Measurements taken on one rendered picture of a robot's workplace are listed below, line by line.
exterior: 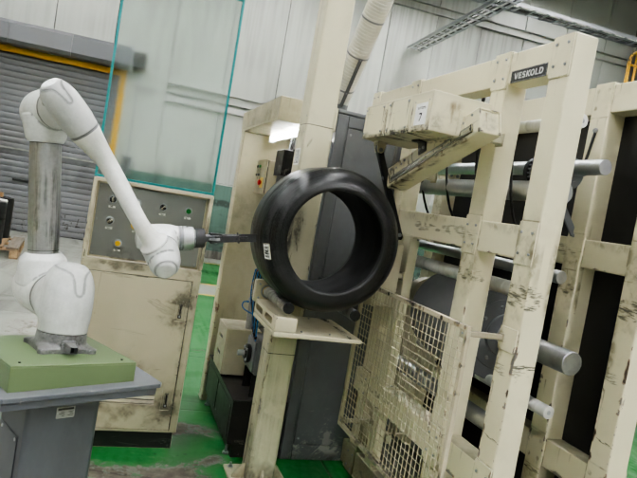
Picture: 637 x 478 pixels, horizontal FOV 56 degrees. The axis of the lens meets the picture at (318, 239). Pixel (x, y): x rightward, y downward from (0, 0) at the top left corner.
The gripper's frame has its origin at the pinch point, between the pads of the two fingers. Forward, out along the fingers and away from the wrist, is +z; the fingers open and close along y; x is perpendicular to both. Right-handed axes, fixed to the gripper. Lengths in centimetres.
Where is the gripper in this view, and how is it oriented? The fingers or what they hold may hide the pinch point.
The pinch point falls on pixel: (247, 238)
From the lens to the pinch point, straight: 232.7
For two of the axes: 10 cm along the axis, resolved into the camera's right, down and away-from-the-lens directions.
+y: -3.2, -1.0, 9.4
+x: -0.3, 9.9, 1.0
